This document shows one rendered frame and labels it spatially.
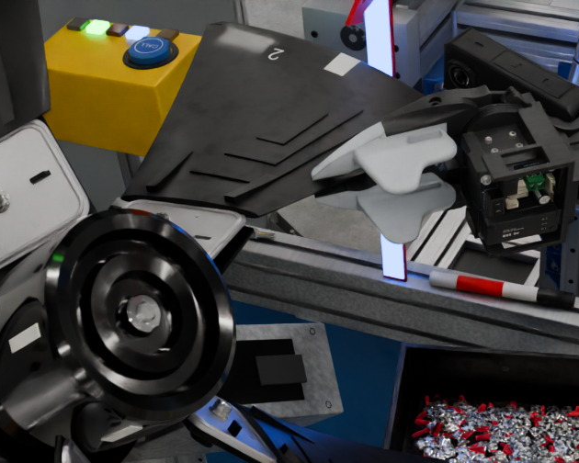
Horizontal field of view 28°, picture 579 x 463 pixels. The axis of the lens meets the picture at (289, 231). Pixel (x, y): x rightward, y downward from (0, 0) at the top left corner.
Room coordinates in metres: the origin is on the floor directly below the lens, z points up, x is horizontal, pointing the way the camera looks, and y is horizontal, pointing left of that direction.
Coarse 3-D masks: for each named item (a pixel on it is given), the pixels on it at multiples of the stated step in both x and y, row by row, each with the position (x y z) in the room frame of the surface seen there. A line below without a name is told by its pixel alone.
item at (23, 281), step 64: (64, 256) 0.46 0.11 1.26; (128, 256) 0.48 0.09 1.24; (192, 256) 0.50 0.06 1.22; (0, 320) 0.46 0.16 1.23; (64, 320) 0.43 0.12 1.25; (128, 320) 0.45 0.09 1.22; (192, 320) 0.46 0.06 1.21; (0, 384) 0.44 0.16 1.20; (64, 384) 0.41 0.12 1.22; (128, 384) 0.42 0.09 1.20; (192, 384) 0.43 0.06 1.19; (0, 448) 0.44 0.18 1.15; (128, 448) 0.47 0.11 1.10
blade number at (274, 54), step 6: (270, 48) 0.78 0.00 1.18; (276, 48) 0.78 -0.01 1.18; (282, 48) 0.78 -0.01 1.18; (288, 48) 0.78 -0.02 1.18; (264, 54) 0.77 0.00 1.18; (270, 54) 0.77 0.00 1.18; (276, 54) 0.77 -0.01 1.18; (282, 54) 0.77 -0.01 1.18; (288, 54) 0.77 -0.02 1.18; (258, 60) 0.77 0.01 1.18; (264, 60) 0.77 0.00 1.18; (270, 60) 0.77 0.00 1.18; (276, 60) 0.77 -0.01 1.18; (282, 60) 0.77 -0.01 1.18
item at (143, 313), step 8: (136, 296) 0.46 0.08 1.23; (144, 296) 0.46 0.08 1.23; (128, 304) 0.46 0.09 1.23; (136, 304) 0.46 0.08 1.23; (144, 304) 0.46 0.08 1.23; (152, 304) 0.46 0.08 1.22; (128, 312) 0.45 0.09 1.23; (136, 312) 0.45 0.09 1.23; (144, 312) 0.45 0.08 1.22; (152, 312) 0.45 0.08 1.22; (160, 312) 0.46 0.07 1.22; (136, 320) 0.45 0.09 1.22; (144, 320) 0.45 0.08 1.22; (152, 320) 0.45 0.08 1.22; (160, 320) 0.46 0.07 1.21; (136, 328) 0.45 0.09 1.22; (144, 328) 0.45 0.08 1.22; (152, 328) 0.45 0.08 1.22
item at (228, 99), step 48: (240, 48) 0.78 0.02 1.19; (192, 96) 0.72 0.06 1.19; (240, 96) 0.72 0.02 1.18; (288, 96) 0.71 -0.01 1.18; (336, 96) 0.71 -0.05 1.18; (384, 96) 0.72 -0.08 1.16; (192, 144) 0.66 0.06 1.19; (240, 144) 0.65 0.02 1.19; (288, 144) 0.64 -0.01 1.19; (336, 144) 0.65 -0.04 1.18; (144, 192) 0.61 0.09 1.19; (192, 192) 0.60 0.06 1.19; (240, 192) 0.58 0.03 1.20; (288, 192) 0.59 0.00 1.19
